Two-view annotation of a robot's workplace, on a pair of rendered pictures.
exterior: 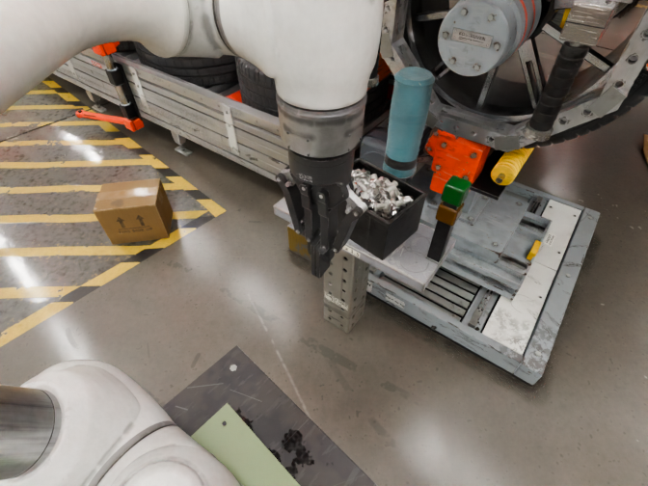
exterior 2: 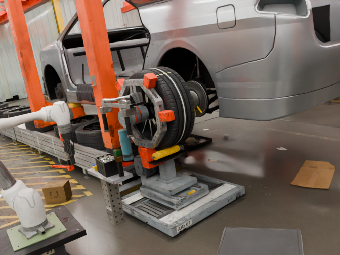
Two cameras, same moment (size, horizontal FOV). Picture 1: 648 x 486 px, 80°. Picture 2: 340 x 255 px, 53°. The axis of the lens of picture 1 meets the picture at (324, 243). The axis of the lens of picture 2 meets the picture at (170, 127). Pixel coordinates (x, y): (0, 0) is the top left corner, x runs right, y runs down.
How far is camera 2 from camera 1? 210 cm
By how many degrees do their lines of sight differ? 36
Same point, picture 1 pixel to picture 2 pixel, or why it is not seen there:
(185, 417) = not seen: hidden behind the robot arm
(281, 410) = (66, 214)
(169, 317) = not seen: hidden behind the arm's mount
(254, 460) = (53, 219)
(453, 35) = (120, 118)
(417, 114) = (123, 139)
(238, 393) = (57, 212)
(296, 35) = (54, 116)
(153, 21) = (42, 117)
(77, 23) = (32, 117)
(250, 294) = (86, 216)
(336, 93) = (61, 123)
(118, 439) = not seen: hidden behind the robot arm
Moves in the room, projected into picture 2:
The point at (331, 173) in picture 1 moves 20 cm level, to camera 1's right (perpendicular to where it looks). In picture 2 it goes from (65, 136) to (91, 134)
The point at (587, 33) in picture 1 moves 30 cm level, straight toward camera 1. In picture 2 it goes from (125, 114) to (87, 125)
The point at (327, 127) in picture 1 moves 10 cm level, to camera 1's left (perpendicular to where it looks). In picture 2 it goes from (61, 128) to (48, 129)
